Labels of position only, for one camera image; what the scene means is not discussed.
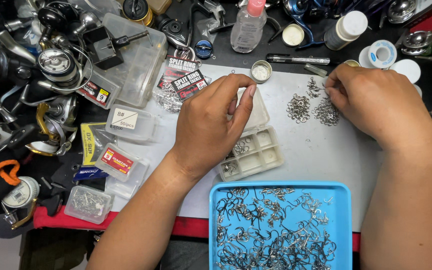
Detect person's right hand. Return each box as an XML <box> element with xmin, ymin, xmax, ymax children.
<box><xmin>325</xmin><ymin>64</ymin><xmax>432</xmax><ymax>151</ymax></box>

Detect person's left hand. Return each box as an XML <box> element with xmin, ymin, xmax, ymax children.
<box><xmin>169</xmin><ymin>73</ymin><xmax>258</xmax><ymax>181</ymax></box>

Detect split rings inside box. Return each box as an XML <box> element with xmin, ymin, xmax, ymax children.
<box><xmin>232</xmin><ymin>136</ymin><xmax>253</xmax><ymax>155</ymax></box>

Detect white round disc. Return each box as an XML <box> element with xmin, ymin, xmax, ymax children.
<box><xmin>388</xmin><ymin>59</ymin><xmax>422</xmax><ymax>85</ymax></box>

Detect swivels inside box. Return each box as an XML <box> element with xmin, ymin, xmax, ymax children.
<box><xmin>221</xmin><ymin>159</ymin><xmax>239</xmax><ymax>176</ymax></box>

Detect pile of split rings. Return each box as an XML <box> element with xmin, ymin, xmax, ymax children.
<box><xmin>311</xmin><ymin>97</ymin><xmax>341</xmax><ymax>127</ymax></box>
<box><xmin>286</xmin><ymin>94</ymin><xmax>311</xmax><ymax>124</ymax></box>

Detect small clear compartment box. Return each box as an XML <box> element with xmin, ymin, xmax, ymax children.
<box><xmin>218</xmin><ymin>88</ymin><xmax>285</xmax><ymax>183</ymax></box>

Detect cluster of small swivels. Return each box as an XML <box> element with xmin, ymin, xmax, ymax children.
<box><xmin>305</xmin><ymin>77</ymin><xmax>325</xmax><ymax>99</ymax></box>

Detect silver reel spool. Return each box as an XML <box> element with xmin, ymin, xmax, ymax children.
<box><xmin>401</xmin><ymin>30</ymin><xmax>432</xmax><ymax>56</ymax></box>
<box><xmin>386</xmin><ymin>0</ymin><xmax>418</xmax><ymax>24</ymax></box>

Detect small clear tube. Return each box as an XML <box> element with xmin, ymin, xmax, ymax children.
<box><xmin>304</xmin><ymin>63</ymin><xmax>328</xmax><ymax>78</ymax></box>

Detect clear box white label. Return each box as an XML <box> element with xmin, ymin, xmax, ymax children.
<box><xmin>105</xmin><ymin>104</ymin><xmax>157</xmax><ymax>142</ymax></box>

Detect blue round cap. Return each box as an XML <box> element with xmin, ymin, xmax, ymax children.
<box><xmin>194</xmin><ymin>39</ymin><xmax>214</xmax><ymax>60</ymax></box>

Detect small round metal tin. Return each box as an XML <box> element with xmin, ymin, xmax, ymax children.
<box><xmin>250</xmin><ymin>60</ymin><xmax>273</xmax><ymax>84</ymax></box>

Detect grey work mat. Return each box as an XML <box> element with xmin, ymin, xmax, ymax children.
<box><xmin>110</xmin><ymin>63</ymin><xmax>386</xmax><ymax>233</ymax></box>

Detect grey bottle white cap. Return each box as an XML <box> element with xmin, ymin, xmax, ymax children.
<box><xmin>323</xmin><ymin>10</ymin><xmax>369</xmax><ymax>52</ymax></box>

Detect empty clear plastic box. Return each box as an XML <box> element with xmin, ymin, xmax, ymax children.
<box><xmin>104</xmin><ymin>157</ymin><xmax>151</xmax><ymax>200</ymax></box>

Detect large clear tackle box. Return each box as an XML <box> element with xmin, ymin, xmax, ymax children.
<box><xmin>88</xmin><ymin>13</ymin><xmax>168</xmax><ymax>109</ymax></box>

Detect hook box red label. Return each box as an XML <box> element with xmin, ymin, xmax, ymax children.
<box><xmin>94</xmin><ymin>143</ymin><xmax>140</xmax><ymax>183</ymax></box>

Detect silver patterned pen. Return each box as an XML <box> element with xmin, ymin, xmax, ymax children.
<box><xmin>266</xmin><ymin>53</ymin><xmax>331</xmax><ymax>66</ymax></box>

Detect clear small plastic bag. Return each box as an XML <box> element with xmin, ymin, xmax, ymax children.
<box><xmin>196</xmin><ymin>16</ymin><xmax>221</xmax><ymax>44</ymax></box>

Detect black fishing reel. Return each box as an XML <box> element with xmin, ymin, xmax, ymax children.
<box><xmin>155</xmin><ymin>14</ymin><xmax>191</xmax><ymax>50</ymax></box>

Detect clear bottle pink cap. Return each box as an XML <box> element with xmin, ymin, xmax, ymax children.
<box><xmin>230</xmin><ymin>0</ymin><xmax>268</xmax><ymax>54</ymax></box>

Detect hook box yellow label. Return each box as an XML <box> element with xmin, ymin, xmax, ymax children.
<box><xmin>76</xmin><ymin>74</ymin><xmax>121</xmax><ymax>110</ymax></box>

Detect yellow black hook packet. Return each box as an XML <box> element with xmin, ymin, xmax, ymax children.
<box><xmin>80</xmin><ymin>122</ymin><xmax>118</xmax><ymax>167</ymax></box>

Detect blue fishing reel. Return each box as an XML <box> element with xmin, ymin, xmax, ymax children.
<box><xmin>283</xmin><ymin>0</ymin><xmax>337</xmax><ymax>50</ymax></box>

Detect blue packet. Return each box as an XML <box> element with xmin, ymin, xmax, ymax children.
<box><xmin>72</xmin><ymin>166</ymin><xmax>109</xmax><ymax>184</ymax></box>

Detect blue plastic tray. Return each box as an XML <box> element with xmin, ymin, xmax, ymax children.
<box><xmin>208</xmin><ymin>181</ymin><xmax>353</xmax><ymax>270</ymax></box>

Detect heap of fishing hooks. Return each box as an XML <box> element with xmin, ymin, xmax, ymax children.
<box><xmin>215</xmin><ymin>187</ymin><xmax>337</xmax><ymax>270</ymax></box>

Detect gold black spool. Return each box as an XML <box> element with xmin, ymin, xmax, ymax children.
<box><xmin>121</xmin><ymin>0</ymin><xmax>154</xmax><ymax>27</ymax></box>

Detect clear box of hooks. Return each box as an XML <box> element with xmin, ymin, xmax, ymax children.
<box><xmin>64</xmin><ymin>185</ymin><xmax>114</xmax><ymax>225</ymax></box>

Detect heap of fishing reels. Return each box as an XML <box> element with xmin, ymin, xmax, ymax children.
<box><xmin>0</xmin><ymin>0</ymin><xmax>102</xmax><ymax>177</ymax></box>

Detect black red split ring packet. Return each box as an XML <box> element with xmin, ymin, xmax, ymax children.
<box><xmin>169</xmin><ymin>69</ymin><xmax>212</xmax><ymax>103</ymax></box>
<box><xmin>152</xmin><ymin>56</ymin><xmax>200</xmax><ymax>113</ymax></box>

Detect white spool of wire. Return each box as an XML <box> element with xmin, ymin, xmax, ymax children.
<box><xmin>358</xmin><ymin>40</ymin><xmax>398</xmax><ymax>70</ymax></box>

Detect black reel handle part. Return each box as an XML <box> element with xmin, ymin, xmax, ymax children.
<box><xmin>82</xmin><ymin>25</ymin><xmax>150</xmax><ymax>71</ymax></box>

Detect white spool gold handle reel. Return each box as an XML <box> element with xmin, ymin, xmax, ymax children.
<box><xmin>1</xmin><ymin>176</ymin><xmax>41</xmax><ymax>230</ymax></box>

